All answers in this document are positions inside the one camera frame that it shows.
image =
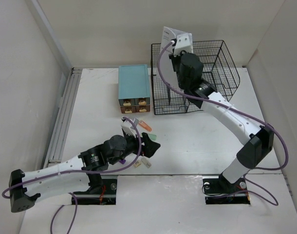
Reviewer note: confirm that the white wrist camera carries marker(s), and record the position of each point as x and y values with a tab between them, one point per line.
183	42
129	126

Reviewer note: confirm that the black wire mesh organizer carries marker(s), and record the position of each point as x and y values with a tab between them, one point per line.
219	70

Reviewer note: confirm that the green highlighter marker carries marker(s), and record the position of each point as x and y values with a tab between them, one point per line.
152	137

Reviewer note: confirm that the orange highlighter marker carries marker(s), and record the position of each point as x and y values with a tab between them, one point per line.
145	126

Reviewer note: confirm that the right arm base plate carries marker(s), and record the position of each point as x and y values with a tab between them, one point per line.
217	193

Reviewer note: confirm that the aluminium frame rail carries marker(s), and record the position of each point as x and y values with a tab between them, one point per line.
54	152

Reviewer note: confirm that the teal wooden drawer box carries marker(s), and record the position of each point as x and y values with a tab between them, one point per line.
133	87

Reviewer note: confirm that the wooden drawer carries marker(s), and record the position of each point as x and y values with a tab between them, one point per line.
142	108

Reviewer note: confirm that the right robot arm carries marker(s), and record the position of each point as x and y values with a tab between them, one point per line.
257	140

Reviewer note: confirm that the beige eraser block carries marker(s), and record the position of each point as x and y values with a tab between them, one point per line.
137	164

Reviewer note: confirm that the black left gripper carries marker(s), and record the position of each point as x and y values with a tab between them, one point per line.
149	147

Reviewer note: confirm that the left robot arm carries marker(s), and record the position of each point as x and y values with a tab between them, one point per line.
81	173

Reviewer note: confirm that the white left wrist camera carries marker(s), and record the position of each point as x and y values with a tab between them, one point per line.
129	126

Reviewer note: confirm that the grey eraser block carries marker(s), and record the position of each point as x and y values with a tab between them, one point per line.
146	162

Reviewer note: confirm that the white Canon paper booklet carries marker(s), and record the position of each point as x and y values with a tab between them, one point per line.
165	63

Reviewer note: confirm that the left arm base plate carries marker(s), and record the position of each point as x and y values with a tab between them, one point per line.
105	195

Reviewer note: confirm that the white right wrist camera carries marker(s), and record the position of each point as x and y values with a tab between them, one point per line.
183	42

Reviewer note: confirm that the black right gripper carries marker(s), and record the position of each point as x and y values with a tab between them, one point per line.
174	59

